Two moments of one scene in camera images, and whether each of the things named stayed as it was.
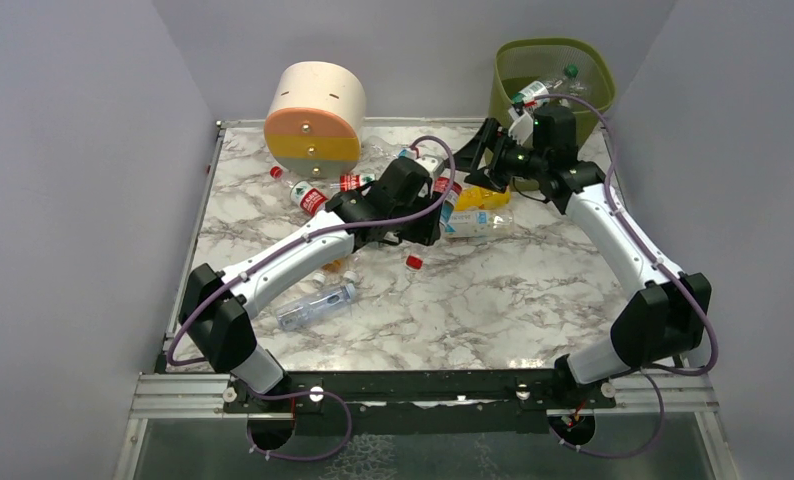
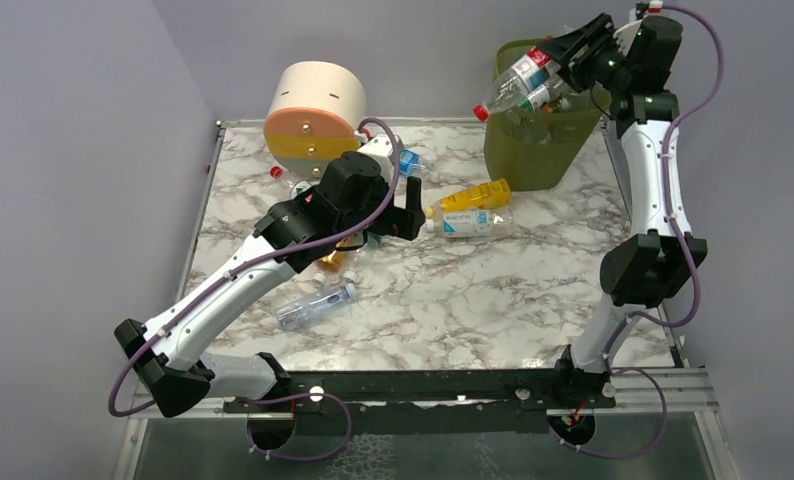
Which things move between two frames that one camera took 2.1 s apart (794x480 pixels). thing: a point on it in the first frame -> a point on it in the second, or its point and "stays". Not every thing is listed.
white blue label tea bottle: (480, 223) stays
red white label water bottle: (440, 184) -> (529, 72)
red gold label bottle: (333, 266) stays
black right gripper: (493, 168) -> (576, 51)
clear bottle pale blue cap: (304, 310) stays
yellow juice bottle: (471, 198) stays
